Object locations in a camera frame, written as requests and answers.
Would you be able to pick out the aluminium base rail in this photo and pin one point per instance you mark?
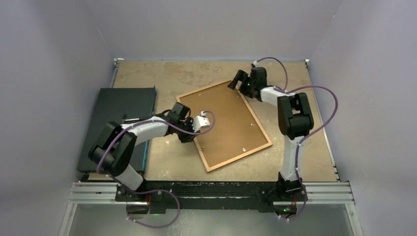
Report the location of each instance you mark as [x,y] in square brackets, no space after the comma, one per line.
[316,192]

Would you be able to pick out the orange wooden picture frame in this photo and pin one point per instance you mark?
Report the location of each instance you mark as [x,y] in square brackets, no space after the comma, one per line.
[208,167]

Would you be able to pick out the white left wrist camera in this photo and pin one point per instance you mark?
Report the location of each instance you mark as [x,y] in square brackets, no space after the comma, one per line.
[200,121]

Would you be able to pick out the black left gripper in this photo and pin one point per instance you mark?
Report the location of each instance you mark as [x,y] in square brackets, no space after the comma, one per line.
[188,138]

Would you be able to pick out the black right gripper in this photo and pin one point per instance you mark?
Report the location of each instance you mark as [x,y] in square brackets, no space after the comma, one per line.
[240,76]

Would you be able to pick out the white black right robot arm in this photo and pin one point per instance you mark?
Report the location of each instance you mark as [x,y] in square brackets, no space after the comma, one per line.
[295,121]

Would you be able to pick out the dark box with blue edge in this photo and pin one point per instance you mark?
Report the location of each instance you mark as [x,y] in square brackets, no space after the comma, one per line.
[115,104]

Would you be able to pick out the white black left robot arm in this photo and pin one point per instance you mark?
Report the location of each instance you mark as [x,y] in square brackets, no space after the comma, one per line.
[114,147]

